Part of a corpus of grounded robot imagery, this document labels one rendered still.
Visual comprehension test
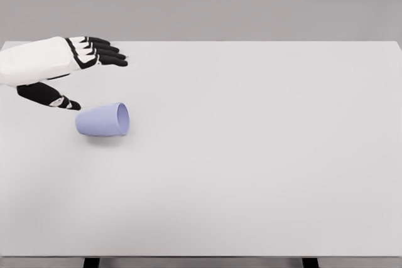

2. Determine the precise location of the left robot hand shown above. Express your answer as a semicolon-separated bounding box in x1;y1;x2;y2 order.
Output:
0;36;129;112

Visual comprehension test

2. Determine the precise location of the lavender plastic cup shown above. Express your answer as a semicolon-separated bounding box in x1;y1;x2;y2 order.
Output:
75;102;130;138

